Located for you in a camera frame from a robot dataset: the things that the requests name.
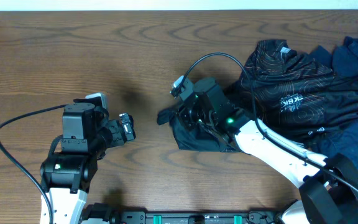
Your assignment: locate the right black cable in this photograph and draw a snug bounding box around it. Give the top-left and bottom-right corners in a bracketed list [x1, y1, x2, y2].
[178, 52, 358, 212]

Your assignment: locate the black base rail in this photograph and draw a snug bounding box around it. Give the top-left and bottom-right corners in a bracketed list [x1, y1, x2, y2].
[79, 203, 281, 224]

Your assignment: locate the black orange patterned jersey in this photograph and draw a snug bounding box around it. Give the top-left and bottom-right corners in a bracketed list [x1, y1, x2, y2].
[156, 39, 358, 153]

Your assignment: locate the left black cable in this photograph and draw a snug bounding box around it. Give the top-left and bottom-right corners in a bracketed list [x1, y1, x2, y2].
[0, 104, 68, 224]

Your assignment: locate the black cable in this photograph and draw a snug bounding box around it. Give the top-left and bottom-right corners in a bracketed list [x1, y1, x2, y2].
[0, 104, 68, 224]
[178, 52, 358, 212]

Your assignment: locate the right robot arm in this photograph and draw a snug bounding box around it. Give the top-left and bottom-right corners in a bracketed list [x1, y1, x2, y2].
[171, 77, 358, 223]

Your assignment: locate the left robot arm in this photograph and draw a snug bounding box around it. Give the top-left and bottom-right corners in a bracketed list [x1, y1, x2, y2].
[40, 102, 135, 223]

